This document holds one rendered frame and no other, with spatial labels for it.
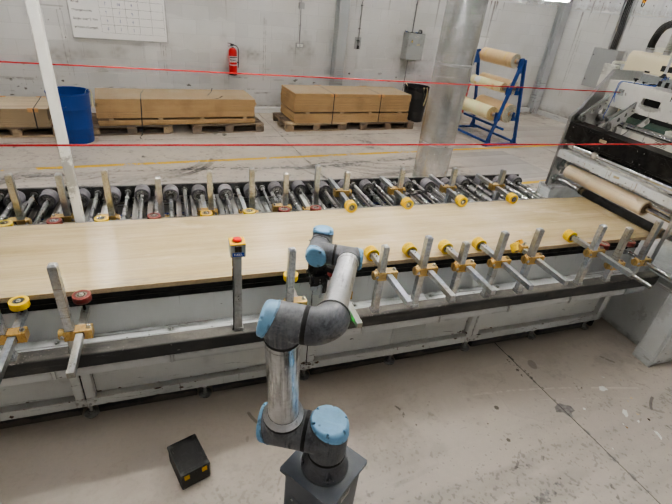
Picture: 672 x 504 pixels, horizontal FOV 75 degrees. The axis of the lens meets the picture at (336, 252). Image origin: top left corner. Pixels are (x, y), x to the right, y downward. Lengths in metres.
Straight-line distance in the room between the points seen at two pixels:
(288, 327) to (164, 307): 1.30
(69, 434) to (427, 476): 1.98
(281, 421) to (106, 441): 1.42
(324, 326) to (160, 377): 1.73
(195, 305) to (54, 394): 0.92
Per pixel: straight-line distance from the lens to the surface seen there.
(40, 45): 2.80
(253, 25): 9.09
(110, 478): 2.76
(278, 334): 1.28
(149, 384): 2.88
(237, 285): 2.15
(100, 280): 2.45
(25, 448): 3.03
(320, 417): 1.74
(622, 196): 4.16
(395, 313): 2.55
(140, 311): 2.48
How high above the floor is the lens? 2.23
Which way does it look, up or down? 31 degrees down
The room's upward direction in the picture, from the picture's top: 7 degrees clockwise
